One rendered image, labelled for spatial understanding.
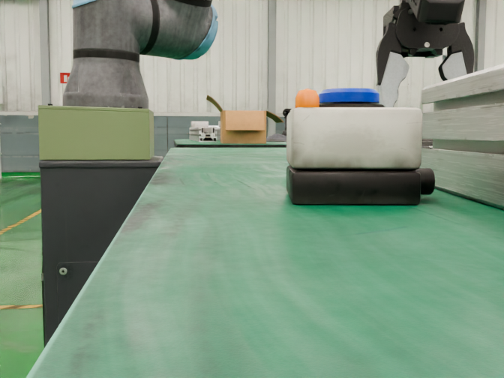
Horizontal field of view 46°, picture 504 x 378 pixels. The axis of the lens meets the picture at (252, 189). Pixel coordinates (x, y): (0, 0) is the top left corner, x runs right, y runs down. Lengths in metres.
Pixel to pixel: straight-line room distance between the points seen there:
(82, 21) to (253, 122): 1.70
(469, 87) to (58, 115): 0.74
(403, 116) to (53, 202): 0.76
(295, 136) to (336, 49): 11.70
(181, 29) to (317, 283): 0.98
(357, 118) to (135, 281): 0.22
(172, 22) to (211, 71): 10.47
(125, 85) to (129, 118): 0.08
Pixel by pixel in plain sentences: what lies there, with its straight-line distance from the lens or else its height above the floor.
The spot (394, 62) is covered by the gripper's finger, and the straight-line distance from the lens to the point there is 0.72.
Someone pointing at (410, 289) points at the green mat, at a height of 0.78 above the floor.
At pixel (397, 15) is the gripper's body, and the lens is 0.73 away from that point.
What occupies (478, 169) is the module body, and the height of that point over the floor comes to 0.80.
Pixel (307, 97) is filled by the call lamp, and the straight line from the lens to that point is 0.37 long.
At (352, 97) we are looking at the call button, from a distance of 0.39.
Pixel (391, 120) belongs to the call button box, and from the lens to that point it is 0.37.
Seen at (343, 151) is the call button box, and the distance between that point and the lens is 0.37.
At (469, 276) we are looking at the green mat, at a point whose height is 0.78.
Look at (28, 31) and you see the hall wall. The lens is 11.98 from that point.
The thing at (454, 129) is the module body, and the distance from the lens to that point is 0.45.
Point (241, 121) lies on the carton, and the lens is 2.70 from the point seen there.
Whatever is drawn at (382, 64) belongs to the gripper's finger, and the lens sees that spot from 0.72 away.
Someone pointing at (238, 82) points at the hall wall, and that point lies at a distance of 11.61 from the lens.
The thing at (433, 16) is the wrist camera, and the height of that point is 0.94.
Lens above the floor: 0.82
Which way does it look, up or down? 5 degrees down
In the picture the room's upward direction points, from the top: straight up
